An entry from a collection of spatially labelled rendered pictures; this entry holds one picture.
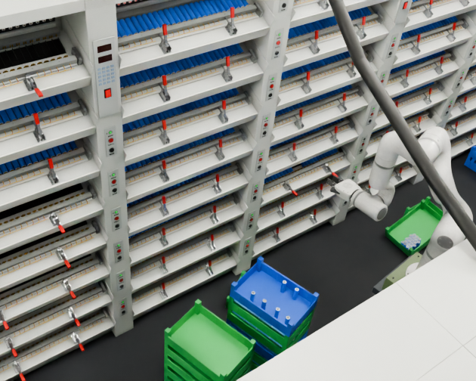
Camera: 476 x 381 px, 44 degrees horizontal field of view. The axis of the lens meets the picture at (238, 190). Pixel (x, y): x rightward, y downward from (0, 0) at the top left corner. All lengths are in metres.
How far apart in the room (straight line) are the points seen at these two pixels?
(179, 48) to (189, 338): 1.14
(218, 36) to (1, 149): 0.81
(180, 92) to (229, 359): 1.05
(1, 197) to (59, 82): 0.45
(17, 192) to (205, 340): 0.94
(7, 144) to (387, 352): 1.39
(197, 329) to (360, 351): 1.61
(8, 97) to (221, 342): 1.25
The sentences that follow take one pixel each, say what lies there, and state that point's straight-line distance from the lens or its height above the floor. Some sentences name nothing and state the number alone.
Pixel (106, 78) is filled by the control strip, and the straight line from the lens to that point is 1.93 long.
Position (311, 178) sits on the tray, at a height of 0.49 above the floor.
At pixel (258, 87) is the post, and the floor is 1.17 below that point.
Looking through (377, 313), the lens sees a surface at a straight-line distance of 0.97.
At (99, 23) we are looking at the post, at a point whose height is 1.61.
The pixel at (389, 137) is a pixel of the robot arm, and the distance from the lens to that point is 2.51.
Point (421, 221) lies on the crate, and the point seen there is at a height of 0.07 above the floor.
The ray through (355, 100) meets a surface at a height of 0.88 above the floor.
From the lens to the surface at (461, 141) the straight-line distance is 4.25.
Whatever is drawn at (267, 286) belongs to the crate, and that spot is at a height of 0.48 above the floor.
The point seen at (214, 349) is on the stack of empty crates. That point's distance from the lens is 2.43.
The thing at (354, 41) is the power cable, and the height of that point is 1.95.
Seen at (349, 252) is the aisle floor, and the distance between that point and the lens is 3.41.
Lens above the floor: 2.48
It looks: 43 degrees down
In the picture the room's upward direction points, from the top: 7 degrees clockwise
